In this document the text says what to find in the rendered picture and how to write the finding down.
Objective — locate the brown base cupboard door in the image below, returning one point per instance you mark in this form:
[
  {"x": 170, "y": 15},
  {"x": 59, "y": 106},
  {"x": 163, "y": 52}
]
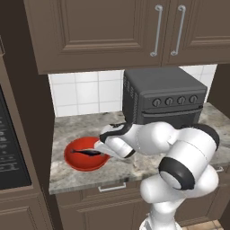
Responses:
[
  {"x": 200, "y": 206},
  {"x": 104, "y": 217}
]

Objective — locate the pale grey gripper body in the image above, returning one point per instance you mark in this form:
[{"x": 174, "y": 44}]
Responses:
[{"x": 101, "y": 148}]

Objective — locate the brown drawer front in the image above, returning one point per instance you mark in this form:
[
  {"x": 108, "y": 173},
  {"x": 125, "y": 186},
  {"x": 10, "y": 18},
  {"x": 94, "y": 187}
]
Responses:
[{"x": 75, "y": 198}]

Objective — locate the narrow brown wall cupboard door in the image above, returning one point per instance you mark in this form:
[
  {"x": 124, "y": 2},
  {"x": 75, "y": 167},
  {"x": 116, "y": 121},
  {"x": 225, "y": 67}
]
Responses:
[{"x": 203, "y": 30}]

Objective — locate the dark grey toaster oven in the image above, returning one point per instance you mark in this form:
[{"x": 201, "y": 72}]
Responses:
[{"x": 167, "y": 86}]

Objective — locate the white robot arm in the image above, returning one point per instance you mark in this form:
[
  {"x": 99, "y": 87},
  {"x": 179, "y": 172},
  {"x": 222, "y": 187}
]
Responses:
[{"x": 191, "y": 149}]

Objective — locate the brown tall cupboard housing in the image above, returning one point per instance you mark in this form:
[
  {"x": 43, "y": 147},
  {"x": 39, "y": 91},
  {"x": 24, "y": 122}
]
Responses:
[{"x": 33, "y": 119}]

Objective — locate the wide brown wall cupboard door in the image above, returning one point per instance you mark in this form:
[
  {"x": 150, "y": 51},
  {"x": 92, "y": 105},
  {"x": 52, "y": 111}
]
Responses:
[{"x": 95, "y": 30}]

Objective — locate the red bowl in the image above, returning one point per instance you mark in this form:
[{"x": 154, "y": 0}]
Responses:
[{"x": 85, "y": 163}]

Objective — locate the dark grey fish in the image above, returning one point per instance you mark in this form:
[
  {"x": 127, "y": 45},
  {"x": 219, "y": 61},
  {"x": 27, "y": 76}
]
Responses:
[{"x": 86, "y": 152}]

